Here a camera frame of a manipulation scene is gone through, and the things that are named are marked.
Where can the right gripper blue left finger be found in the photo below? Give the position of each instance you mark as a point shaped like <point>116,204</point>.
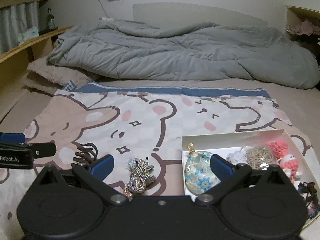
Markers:
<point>102,167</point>

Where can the green glass bottle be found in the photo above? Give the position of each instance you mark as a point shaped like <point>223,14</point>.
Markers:
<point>50,20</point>

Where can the black hair claw clip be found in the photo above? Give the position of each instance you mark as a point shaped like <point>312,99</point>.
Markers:
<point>85,154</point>

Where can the bag of rubber bands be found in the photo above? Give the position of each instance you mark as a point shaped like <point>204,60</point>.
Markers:
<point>260,157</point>

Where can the beige fleece blanket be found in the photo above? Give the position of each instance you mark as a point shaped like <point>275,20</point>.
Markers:
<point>48,78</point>

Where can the cartoon bear print blanket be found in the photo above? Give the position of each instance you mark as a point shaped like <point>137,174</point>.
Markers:
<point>149,123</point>

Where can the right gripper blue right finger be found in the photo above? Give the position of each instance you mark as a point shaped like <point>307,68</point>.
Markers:
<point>221,167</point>

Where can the grey quilted duvet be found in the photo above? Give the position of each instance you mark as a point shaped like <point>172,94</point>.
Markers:
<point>199,52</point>

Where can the open wardrobe shelf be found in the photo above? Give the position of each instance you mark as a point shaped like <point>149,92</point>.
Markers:
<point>295,16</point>

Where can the grey curtain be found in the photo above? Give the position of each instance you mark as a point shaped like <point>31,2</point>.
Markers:
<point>17,19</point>

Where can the striped metallic scrunchie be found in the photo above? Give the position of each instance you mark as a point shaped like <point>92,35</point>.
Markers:
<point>140,177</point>

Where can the pink crochet doll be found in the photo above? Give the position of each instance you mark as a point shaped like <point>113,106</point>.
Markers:
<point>287,162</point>

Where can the tissue pack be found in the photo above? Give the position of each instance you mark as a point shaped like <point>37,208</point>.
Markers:
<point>28,35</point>

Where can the dark brown knitted scrunchie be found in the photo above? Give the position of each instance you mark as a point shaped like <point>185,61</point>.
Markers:
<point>309,193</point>

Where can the wooden bedside shelf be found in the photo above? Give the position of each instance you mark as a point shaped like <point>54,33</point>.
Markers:
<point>14,66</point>

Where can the floral silk round pouch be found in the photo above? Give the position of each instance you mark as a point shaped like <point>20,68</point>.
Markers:
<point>198,175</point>

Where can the pink clothes pile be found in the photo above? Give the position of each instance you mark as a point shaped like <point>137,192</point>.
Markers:
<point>304,28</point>

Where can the white shallow cardboard box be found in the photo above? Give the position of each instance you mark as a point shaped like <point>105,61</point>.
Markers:
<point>223,144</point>

